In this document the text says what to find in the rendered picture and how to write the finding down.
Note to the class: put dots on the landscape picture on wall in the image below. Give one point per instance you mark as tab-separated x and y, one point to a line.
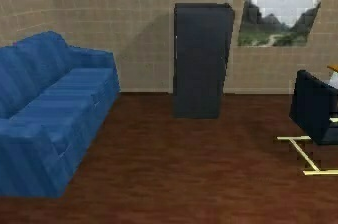
273	26

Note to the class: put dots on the black chair with brass frame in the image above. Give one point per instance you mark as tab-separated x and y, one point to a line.
313	106

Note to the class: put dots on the dark grey tall cabinet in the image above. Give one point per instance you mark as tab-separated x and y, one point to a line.
200	63

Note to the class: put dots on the blue sofa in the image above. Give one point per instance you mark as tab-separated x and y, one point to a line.
37	110

